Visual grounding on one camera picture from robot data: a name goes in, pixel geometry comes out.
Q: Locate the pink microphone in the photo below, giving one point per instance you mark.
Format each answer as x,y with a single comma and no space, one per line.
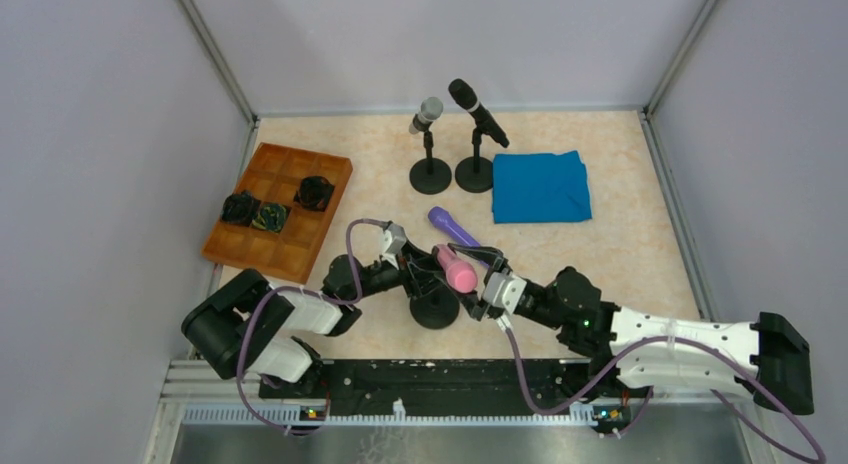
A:
459,274

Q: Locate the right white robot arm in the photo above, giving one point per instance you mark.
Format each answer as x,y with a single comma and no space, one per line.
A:
767,359

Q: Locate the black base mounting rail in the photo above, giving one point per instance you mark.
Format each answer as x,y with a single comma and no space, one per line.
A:
444,388

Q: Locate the silver grey microphone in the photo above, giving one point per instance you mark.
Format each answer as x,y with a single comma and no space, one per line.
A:
430,110

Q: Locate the black bundle upper tray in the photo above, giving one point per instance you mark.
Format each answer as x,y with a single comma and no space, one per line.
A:
314,193

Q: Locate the black microphone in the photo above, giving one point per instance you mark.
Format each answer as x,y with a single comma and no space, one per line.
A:
466,98

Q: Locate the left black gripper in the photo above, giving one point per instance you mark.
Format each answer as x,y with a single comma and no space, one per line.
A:
408,268

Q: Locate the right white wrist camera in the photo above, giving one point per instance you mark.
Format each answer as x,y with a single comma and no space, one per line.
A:
502,294

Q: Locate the green black bundle in tray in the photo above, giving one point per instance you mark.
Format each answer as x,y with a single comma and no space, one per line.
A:
270,217

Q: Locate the black mic stand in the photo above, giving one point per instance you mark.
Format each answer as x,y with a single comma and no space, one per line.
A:
474,174
437,310
430,175

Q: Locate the purple microphone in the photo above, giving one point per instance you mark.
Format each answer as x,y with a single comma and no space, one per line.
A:
442,220

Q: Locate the blue folded cloth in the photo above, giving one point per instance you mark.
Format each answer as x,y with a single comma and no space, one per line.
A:
540,188

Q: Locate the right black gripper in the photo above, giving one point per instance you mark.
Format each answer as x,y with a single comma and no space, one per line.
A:
482,283

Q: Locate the brown wooden compartment tray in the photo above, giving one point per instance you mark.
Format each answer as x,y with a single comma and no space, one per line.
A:
274,174

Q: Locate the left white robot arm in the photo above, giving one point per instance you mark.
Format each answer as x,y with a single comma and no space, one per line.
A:
248,326

